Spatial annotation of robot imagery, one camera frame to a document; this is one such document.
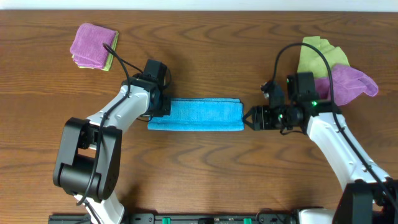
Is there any blue microfiber cloth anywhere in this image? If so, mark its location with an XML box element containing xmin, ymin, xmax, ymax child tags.
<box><xmin>147</xmin><ymin>98</ymin><xmax>244</xmax><ymax>131</ymax></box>

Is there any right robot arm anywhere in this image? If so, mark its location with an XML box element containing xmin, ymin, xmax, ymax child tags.
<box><xmin>243</xmin><ymin>101</ymin><xmax>397</xmax><ymax>223</ymax></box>

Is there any folded green cloth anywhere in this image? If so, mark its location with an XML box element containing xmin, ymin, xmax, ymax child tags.
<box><xmin>72</xmin><ymin>30</ymin><xmax>119</xmax><ymax>72</ymax></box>

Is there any crumpled green cloth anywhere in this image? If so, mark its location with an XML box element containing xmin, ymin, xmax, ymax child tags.
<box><xmin>297</xmin><ymin>35</ymin><xmax>350</xmax><ymax>79</ymax></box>

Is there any crumpled purple cloth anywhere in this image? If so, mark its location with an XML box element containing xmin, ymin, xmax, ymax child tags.
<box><xmin>331</xmin><ymin>64</ymin><xmax>379</xmax><ymax>106</ymax></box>

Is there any folded purple cloth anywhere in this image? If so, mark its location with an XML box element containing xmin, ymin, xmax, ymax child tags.
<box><xmin>70</xmin><ymin>23</ymin><xmax>119</xmax><ymax>65</ymax></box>

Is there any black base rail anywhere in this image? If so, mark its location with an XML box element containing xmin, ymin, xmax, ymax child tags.
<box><xmin>47</xmin><ymin>213</ymin><xmax>300</xmax><ymax>224</ymax></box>

